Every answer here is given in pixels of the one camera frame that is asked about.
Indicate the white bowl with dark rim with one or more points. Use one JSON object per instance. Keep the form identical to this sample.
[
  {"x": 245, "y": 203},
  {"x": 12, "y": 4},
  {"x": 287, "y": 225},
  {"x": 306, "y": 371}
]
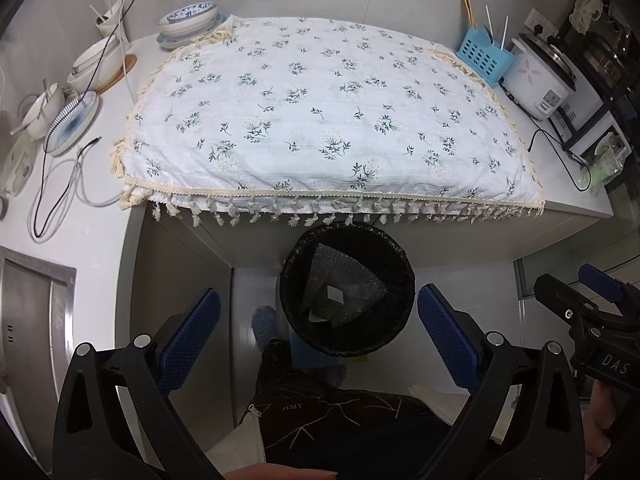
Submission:
[{"x": 97, "y": 57}]

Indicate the blue slipper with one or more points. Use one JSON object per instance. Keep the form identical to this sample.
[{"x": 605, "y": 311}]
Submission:
[
  {"x": 264, "y": 325},
  {"x": 332, "y": 375}
]

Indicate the stainless steel sink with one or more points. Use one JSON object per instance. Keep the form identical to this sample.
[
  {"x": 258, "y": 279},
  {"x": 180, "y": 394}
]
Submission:
[{"x": 30, "y": 320}]

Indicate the black metal rack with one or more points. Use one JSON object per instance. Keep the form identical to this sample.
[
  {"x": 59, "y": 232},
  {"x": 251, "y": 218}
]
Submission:
[{"x": 595, "y": 110}]

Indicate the small white bowl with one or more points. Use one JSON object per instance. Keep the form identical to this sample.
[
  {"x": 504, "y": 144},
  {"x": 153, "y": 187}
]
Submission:
[{"x": 47, "y": 110}]

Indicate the blue striped plate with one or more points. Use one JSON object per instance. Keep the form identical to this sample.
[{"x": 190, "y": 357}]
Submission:
[{"x": 70, "y": 125}]

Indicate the clear bubble wrap sheet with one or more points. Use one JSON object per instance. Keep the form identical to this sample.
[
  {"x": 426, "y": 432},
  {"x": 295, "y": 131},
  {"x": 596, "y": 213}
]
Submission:
[{"x": 345, "y": 270}]

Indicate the white wall outlet with plug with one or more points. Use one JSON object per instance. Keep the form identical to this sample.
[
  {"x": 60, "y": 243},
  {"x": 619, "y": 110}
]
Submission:
[{"x": 540, "y": 22}]

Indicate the green white carton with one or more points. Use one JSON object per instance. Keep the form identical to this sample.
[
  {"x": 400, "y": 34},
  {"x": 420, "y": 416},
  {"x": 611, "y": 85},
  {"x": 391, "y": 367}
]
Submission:
[{"x": 327, "y": 307}]

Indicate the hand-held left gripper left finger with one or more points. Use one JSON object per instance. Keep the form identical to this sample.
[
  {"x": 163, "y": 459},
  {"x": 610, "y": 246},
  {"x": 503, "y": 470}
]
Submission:
[{"x": 192, "y": 335}]

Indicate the person's right hand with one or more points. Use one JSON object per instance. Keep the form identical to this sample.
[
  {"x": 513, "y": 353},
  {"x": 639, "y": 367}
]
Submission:
[{"x": 615, "y": 425}]

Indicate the white plastic stick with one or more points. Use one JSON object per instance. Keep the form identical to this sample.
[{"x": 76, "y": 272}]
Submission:
[
  {"x": 489, "y": 20},
  {"x": 505, "y": 32}
]

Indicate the green plastic bag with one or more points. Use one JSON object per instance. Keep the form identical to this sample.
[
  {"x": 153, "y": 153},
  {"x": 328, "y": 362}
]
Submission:
[{"x": 605, "y": 162}]

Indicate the pale hanging rag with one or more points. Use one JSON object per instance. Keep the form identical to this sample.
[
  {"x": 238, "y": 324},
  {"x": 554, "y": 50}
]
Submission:
[{"x": 586, "y": 7}]

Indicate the white floral tablecloth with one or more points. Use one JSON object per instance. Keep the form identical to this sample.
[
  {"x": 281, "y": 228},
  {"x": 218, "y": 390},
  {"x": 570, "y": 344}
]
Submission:
[{"x": 320, "y": 125}]

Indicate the blue patterned bowl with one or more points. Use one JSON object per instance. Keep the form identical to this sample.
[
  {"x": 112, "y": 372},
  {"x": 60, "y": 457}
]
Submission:
[{"x": 187, "y": 20}]

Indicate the wooden chopstick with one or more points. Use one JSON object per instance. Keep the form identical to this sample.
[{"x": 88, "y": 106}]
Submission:
[
  {"x": 471, "y": 10},
  {"x": 466, "y": 10}
]

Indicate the round wooden mat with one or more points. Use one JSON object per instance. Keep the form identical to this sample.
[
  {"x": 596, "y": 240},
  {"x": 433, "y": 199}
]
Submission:
[{"x": 127, "y": 65}]

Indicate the dark printed clothing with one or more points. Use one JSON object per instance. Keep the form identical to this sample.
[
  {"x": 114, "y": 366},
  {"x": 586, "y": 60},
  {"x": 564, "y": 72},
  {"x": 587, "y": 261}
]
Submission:
[{"x": 325, "y": 420}]

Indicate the blue patterned plate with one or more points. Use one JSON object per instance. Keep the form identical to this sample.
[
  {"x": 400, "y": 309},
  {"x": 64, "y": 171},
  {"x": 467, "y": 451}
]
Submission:
[{"x": 170, "y": 42}]

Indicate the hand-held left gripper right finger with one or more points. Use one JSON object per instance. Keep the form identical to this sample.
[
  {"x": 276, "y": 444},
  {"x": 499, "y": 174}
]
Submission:
[{"x": 445, "y": 335}]

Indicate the black bag-lined trash bin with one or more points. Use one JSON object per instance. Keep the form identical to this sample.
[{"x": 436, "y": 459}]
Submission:
[{"x": 300, "y": 270}]

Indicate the white rice cooker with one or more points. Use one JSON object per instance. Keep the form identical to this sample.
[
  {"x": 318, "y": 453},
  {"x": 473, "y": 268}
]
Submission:
[{"x": 530, "y": 80}]

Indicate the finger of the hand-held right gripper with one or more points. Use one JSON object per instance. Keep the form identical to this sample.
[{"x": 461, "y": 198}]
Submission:
[
  {"x": 565, "y": 297},
  {"x": 597, "y": 275}
]

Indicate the white cup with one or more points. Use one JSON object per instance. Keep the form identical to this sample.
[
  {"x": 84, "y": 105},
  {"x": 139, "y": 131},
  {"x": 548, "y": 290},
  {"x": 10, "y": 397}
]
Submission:
[{"x": 111, "y": 22}]

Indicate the blue plastic utensil basket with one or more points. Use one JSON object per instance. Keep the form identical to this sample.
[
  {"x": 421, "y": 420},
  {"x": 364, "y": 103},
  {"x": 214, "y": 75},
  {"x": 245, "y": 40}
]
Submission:
[{"x": 480, "y": 55}]

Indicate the white spoon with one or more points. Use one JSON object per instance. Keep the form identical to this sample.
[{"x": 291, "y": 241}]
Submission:
[{"x": 27, "y": 117}]

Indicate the plain white bowl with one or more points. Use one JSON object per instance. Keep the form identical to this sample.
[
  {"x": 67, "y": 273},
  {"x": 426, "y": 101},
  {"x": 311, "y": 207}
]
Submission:
[{"x": 92, "y": 82}]

